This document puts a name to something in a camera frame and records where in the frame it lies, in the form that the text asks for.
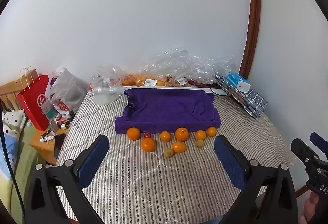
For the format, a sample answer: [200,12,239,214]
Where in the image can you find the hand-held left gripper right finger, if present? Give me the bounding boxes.
[214,135,299,224]

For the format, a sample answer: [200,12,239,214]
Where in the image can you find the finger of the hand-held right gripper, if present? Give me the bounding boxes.
[291,138,322,171]
[310,132,328,154]

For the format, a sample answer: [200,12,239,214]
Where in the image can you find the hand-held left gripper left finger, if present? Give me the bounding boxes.
[24,134,110,224]

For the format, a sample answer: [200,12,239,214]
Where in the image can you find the large orange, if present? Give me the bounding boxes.
[175,127,189,142]
[127,127,141,141]
[141,137,156,152]

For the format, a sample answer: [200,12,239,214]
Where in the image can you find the clear bag of red fruits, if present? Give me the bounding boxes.
[187,79,213,86]

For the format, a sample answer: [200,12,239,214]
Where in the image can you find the clear bag of tan fruits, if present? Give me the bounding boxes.
[168,76,187,87]

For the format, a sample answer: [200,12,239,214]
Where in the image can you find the person's right hand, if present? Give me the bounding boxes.
[298,192,320,224]

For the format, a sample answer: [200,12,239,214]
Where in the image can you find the black phone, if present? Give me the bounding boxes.
[54,134,66,159]

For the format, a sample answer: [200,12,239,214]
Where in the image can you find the cluster of small bottles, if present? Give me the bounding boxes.
[49,112,75,135]

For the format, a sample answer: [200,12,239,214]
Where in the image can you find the wooden nightstand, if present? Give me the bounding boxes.
[29,121,71,165]

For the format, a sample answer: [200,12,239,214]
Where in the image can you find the blue checked folded cloth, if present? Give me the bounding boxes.
[215,75,268,120]

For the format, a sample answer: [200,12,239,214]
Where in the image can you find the clear plastic bag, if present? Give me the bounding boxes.
[91,65,126,106]

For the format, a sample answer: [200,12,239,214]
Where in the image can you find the white plastic bag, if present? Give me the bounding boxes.
[46,67,88,115]

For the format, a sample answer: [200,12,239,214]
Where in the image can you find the red paper bag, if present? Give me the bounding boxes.
[17,67,50,131]

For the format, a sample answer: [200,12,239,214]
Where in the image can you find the blue white tissue pack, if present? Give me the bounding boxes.
[227,71,251,93]

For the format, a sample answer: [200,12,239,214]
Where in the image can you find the purple towel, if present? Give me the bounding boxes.
[114,88,221,135]

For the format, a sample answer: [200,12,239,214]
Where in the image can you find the clear bag of oranges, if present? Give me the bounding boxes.
[122,74,171,87]

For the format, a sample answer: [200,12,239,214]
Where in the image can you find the white floral cloth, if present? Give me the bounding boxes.
[2,109,27,135]

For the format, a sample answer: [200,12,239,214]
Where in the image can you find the wooden headboard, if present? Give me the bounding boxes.
[0,77,28,112]

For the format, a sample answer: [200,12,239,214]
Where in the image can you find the clear bags of fruit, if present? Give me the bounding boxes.
[140,46,237,85]

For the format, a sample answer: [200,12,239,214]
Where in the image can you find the brown wooden door frame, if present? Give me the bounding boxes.
[239,0,262,78]

